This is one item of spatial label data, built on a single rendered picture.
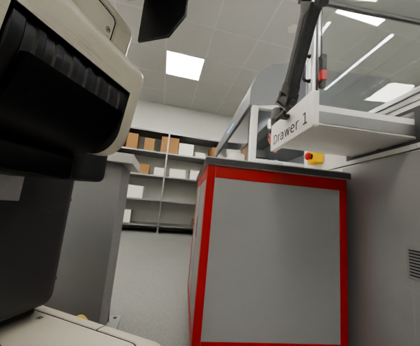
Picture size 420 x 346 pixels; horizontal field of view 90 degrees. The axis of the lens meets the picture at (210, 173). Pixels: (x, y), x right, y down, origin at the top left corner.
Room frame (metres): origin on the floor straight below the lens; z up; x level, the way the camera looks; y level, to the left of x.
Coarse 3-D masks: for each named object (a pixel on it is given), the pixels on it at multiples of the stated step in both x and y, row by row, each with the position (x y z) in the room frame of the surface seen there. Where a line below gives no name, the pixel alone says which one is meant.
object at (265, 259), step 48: (240, 192) 0.79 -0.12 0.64; (288, 192) 0.81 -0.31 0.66; (336, 192) 0.83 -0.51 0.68; (192, 240) 1.34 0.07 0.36; (240, 240) 0.79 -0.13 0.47; (288, 240) 0.81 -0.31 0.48; (336, 240) 0.83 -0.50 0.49; (192, 288) 0.98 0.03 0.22; (240, 288) 0.79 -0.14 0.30; (288, 288) 0.81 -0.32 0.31; (336, 288) 0.83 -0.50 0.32; (192, 336) 0.77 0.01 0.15; (240, 336) 0.79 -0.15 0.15; (288, 336) 0.81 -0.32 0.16; (336, 336) 0.83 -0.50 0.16
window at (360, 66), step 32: (352, 0) 0.84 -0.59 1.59; (384, 0) 0.69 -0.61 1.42; (416, 0) 0.58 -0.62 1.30; (320, 32) 1.08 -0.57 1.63; (352, 32) 0.85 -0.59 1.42; (384, 32) 0.70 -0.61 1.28; (416, 32) 0.59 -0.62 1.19; (320, 64) 1.07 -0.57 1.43; (352, 64) 0.85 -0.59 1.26; (384, 64) 0.70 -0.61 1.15; (416, 64) 0.60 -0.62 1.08; (320, 96) 1.07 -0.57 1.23; (352, 96) 0.85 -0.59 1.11; (384, 96) 0.71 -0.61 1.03
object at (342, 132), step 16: (320, 112) 0.57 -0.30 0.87; (336, 112) 0.57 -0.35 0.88; (352, 112) 0.58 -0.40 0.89; (320, 128) 0.59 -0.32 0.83; (336, 128) 0.58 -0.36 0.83; (352, 128) 0.58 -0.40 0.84; (368, 128) 0.58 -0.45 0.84; (384, 128) 0.59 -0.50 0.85; (400, 128) 0.59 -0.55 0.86; (288, 144) 0.77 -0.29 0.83; (304, 144) 0.75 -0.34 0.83; (320, 144) 0.73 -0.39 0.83; (336, 144) 0.72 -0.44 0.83; (352, 144) 0.70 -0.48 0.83; (368, 144) 0.69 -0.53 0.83; (384, 144) 0.68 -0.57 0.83
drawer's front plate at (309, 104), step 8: (312, 96) 0.55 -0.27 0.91; (296, 104) 0.63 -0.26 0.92; (304, 104) 0.59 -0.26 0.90; (312, 104) 0.55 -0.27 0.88; (288, 112) 0.69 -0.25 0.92; (296, 112) 0.63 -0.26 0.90; (304, 112) 0.59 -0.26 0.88; (312, 112) 0.55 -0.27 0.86; (280, 120) 0.75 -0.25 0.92; (288, 120) 0.69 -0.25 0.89; (296, 120) 0.63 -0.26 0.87; (304, 120) 0.59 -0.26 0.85; (312, 120) 0.55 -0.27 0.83; (272, 128) 0.82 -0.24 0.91; (280, 128) 0.75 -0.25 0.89; (288, 128) 0.68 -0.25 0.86; (296, 128) 0.63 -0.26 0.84; (304, 128) 0.59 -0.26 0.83; (312, 128) 0.57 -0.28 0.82; (272, 136) 0.82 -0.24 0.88; (280, 136) 0.75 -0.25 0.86; (288, 136) 0.68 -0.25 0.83; (296, 136) 0.63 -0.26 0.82; (272, 144) 0.81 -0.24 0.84; (280, 144) 0.74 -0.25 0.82
